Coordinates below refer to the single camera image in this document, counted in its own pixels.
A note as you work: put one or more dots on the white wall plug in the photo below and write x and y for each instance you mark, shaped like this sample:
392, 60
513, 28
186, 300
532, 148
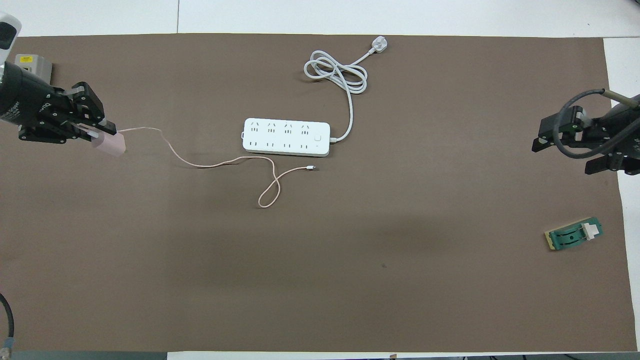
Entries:
380, 45

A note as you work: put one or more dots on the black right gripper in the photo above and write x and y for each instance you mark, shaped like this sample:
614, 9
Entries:
620, 135

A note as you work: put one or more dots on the white power strip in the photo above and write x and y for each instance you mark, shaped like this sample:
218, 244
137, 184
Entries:
285, 137

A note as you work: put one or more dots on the green knife switch block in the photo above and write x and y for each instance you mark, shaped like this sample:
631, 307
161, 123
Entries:
570, 237

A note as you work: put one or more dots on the brown table mat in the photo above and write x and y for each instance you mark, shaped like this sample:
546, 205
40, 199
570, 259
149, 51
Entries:
300, 275

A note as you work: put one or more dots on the pink charger adapter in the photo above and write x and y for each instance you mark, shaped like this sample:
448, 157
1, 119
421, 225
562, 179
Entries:
111, 145

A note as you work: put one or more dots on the grey on-off switch box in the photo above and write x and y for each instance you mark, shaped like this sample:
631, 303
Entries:
40, 65

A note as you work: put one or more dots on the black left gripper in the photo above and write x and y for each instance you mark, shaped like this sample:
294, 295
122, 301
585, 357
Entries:
30, 102

